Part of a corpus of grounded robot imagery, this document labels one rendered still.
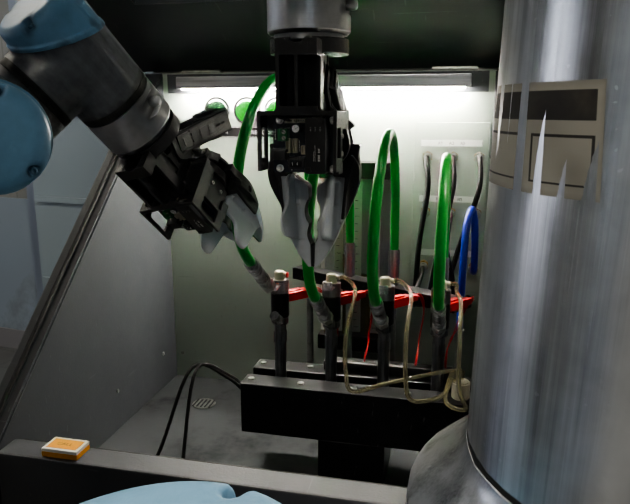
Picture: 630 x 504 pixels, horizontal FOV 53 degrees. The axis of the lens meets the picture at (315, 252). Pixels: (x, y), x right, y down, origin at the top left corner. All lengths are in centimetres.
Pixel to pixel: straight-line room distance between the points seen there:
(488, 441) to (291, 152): 44
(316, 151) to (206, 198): 17
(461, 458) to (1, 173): 35
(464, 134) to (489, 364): 103
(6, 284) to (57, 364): 310
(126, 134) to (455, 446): 51
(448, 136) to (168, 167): 63
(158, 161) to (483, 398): 53
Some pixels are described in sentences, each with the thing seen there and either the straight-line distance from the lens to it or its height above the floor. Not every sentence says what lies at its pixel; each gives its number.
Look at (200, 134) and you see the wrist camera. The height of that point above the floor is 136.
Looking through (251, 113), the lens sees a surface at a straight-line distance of 82.
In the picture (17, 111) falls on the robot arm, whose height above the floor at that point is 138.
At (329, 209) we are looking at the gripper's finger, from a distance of 59.
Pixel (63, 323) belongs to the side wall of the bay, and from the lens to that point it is 103.
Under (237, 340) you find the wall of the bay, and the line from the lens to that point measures 134.
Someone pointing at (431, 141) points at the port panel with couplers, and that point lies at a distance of 118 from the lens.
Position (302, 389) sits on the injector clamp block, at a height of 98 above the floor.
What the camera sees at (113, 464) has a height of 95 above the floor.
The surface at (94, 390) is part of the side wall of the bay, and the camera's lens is 113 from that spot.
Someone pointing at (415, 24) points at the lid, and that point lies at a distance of 111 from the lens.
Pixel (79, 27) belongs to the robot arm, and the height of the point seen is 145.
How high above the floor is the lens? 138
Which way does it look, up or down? 13 degrees down
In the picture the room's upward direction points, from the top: straight up
